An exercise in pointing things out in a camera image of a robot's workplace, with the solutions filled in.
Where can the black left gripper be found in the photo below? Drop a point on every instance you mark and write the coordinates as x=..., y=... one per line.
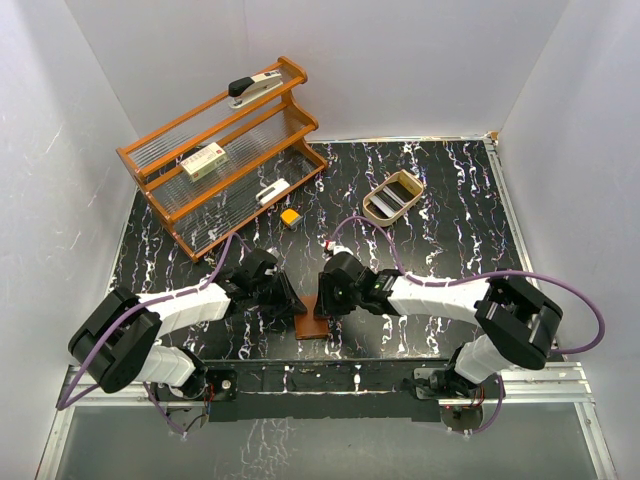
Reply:
x=288, y=303

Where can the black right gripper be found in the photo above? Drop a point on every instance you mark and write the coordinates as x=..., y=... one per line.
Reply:
x=326, y=306

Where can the brown leather card holder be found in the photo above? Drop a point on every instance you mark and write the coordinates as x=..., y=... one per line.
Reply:
x=307, y=325

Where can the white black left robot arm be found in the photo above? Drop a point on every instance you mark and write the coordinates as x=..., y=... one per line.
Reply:
x=119, y=342

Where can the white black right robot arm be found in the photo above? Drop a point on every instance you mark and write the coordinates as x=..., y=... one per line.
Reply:
x=518, y=321

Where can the cream oval card tray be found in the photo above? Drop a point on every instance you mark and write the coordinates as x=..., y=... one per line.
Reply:
x=410, y=181

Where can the yellow grey eraser block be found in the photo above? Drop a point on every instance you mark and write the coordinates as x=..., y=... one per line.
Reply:
x=291, y=218

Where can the small white black device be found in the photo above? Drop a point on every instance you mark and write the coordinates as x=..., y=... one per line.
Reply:
x=272, y=191

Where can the orange wooden shelf rack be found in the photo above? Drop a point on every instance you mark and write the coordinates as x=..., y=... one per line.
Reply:
x=265, y=141

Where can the white staples box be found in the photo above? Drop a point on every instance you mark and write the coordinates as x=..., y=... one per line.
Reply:
x=204, y=161

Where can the black white stapler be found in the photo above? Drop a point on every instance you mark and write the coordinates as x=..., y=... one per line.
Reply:
x=246, y=90

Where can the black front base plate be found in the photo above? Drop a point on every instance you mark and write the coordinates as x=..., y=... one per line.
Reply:
x=319, y=389

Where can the aluminium frame rail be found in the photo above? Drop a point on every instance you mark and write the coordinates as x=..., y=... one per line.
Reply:
x=558, y=382

